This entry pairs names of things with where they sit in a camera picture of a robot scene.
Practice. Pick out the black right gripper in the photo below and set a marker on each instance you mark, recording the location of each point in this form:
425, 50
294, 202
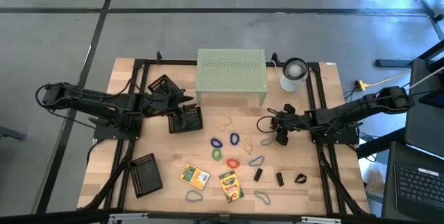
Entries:
288, 121

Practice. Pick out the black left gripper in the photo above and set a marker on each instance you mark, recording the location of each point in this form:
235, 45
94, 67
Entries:
163, 104

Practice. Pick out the small black mesh basket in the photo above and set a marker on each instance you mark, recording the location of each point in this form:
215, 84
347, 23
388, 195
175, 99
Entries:
161, 83
194, 121

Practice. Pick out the blue rubber band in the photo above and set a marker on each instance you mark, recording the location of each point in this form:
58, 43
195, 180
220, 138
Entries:
267, 201
263, 143
250, 163

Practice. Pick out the blue coil wristband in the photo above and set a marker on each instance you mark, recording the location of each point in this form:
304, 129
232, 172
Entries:
211, 143
231, 139

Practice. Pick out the yellow rubber band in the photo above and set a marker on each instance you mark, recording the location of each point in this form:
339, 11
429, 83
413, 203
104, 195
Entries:
248, 149
230, 118

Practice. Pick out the green coil wristband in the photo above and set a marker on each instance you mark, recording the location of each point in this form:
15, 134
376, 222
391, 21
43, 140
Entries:
213, 154

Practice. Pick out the crayon box green back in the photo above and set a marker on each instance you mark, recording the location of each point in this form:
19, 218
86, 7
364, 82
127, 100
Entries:
194, 176

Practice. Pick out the red coil wristband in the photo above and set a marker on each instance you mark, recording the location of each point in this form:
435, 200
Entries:
228, 163

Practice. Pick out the crayon box yellow front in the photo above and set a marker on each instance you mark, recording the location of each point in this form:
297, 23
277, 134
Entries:
231, 186

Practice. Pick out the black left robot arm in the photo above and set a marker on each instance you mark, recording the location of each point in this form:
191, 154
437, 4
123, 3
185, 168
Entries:
97, 101

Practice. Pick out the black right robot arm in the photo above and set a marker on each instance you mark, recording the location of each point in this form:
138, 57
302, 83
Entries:
347, 113

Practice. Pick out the black diagonal desk leg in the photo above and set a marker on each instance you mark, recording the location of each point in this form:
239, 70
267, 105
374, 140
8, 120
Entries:
381, 143

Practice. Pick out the black side desk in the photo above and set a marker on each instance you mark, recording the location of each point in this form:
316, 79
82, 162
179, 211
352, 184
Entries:
423, 127

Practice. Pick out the green perforated metal shelf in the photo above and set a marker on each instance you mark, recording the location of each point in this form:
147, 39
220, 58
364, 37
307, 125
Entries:
230, 69

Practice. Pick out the flat black mesh tray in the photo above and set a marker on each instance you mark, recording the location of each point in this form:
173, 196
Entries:
147, 175

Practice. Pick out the black stand foot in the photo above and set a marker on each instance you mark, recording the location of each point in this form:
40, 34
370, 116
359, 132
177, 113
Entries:
392, 63

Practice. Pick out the black laptop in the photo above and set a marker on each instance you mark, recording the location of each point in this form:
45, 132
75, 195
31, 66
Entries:
416, 186

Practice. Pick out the black rig crossbar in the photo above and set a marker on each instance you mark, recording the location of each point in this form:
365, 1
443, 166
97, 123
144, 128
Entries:
52, 217

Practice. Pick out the grey chair leg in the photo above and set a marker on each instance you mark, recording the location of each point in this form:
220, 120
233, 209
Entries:
10, 133

